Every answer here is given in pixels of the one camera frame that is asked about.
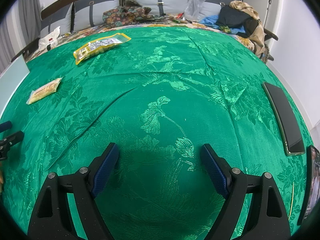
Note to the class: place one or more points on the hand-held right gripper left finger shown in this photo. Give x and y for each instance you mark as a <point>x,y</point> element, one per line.
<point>106,171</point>

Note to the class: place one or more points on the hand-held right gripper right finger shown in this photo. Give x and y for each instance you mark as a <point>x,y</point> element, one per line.
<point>215,172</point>

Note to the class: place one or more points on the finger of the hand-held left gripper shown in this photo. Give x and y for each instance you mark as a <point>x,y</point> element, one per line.
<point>5,126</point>
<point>11,140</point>

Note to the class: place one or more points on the pale yellow snack packet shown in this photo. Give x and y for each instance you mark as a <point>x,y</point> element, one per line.
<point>45,91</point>

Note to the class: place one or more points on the clear yellow-edged snack packet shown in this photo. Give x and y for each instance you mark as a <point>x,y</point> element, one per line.
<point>100,47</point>

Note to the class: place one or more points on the pale glass tabletop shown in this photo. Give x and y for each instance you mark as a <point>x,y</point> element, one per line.
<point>12,80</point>

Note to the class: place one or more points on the thin bamboo stick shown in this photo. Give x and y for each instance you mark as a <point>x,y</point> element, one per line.
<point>292,200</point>

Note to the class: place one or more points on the black smartphone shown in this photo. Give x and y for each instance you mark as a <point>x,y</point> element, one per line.
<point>285,117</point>

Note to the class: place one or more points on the green patterned bedspread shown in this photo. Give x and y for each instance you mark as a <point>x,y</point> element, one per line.
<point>160,92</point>

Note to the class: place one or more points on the smartphone with lit screen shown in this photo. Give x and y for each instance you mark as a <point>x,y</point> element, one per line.
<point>311,180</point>

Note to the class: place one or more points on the white plastic bag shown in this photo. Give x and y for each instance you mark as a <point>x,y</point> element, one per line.
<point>50,38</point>

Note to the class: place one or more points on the grey curtain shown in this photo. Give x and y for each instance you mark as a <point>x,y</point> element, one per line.
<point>20,12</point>

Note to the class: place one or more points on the floral bedsheet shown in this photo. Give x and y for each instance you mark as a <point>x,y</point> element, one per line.
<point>85,31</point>

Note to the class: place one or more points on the dark wooden chair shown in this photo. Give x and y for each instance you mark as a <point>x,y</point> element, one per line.
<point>271,36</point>

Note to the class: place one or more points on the blue cloth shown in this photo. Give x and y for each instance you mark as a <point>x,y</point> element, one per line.
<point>211,21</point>

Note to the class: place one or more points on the black bag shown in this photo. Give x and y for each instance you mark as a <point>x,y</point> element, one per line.
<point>235,17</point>

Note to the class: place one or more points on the dark floral garment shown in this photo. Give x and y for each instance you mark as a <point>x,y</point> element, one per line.
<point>125,15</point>

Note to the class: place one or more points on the clear plastic bag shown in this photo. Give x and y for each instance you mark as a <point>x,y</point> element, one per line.
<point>195,6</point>

